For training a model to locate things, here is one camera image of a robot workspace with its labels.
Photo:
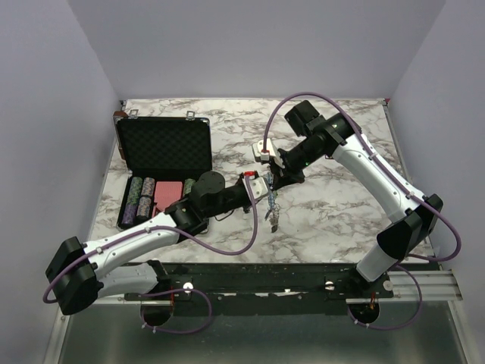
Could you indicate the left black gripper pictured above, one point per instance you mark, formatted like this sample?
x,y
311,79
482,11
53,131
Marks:
x,y
246,208

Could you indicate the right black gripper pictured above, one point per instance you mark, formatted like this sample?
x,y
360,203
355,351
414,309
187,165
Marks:
x,y
283,176

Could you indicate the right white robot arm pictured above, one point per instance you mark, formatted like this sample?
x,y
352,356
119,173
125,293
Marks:
x,y
413,215

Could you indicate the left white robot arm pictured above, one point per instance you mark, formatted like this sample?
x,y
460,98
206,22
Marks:
x,y
80,273

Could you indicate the blue silicone band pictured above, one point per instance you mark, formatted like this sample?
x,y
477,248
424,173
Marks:
x,y
271,201

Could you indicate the green red chip stack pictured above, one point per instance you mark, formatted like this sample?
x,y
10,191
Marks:
x,y
187,186

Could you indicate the pink playing card deck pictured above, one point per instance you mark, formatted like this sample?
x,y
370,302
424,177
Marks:
x,y
168,191

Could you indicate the black poker chip case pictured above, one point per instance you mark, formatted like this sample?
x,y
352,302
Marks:
x,y
164,148

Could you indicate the grey poker chip stack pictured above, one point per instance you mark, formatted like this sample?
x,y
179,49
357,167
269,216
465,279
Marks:
x,y
148,187

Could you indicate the grey lower chip stack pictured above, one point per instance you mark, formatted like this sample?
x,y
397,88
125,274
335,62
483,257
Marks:
x,y
144,208

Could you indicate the green poker chip stack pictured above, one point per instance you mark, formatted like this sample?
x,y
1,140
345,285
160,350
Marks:
x,y
134,191

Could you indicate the purple poker chip stack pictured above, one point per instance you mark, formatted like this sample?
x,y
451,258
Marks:
x,y
129,215

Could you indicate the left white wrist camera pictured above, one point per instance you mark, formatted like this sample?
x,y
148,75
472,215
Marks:
x,y
256,187

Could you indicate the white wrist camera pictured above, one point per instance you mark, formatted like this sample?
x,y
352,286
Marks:
x,y
256,187
264,152

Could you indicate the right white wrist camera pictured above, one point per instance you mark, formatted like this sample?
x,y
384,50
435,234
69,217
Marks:
x,y
264,152

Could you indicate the black mounting base plate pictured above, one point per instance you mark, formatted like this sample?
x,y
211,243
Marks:
x,y
236,289

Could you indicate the aluminium frame rail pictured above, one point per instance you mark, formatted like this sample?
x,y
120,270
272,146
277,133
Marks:
x,y
414,326

